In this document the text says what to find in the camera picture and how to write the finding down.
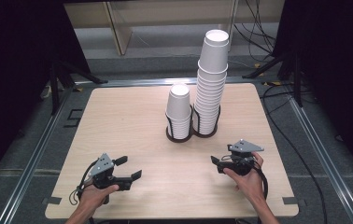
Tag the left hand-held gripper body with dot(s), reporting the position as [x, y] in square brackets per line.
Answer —
[103, 180]

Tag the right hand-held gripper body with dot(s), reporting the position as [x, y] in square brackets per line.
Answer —
[243, 145]

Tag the black double cup holder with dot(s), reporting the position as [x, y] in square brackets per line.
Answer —
[180, 140]

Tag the tall stack of paper cups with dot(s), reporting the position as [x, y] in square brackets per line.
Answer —
[212, 93]

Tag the short stack of paper cups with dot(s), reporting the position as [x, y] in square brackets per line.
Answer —
[178, 109]

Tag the person's left hand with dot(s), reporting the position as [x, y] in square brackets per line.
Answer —
[95, 196]

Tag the person's right hand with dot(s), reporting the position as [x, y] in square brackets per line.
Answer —
[246, 185]

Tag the yellow floor tape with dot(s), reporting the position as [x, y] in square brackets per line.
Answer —
[257, 66]
[271, 83]

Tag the black metal stand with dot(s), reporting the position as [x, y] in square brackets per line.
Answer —
[54, 93]
[297, 81]

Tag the black curtain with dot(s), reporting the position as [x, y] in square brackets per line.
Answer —
[336, 62]
[9, 77]

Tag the dark table corner bracket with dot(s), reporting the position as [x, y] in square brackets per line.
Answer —
[291, 200]
[53, 200]

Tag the grey metal floor rail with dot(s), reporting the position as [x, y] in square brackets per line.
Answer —
[327, 161]
[31, 165]

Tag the light wooden frame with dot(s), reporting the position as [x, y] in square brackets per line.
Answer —
[121, 37]

